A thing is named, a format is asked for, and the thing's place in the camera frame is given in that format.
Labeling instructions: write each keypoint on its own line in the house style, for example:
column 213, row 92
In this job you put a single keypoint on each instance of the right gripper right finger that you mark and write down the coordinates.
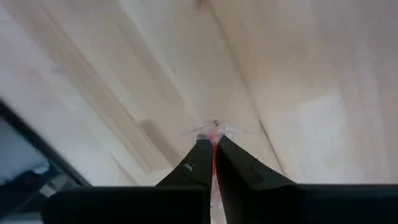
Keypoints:
column 242, row 180

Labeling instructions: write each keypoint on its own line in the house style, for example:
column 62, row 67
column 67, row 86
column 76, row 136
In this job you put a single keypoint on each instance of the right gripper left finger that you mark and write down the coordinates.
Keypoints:
column 199, row 168

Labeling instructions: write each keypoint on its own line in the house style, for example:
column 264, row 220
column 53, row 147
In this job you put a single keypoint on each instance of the red gummy candy packet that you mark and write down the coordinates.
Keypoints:
column 214, row 138

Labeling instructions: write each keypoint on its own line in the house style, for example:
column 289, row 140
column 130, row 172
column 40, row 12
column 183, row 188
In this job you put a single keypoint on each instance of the black aluminium table frame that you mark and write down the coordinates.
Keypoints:
column 37, row 141

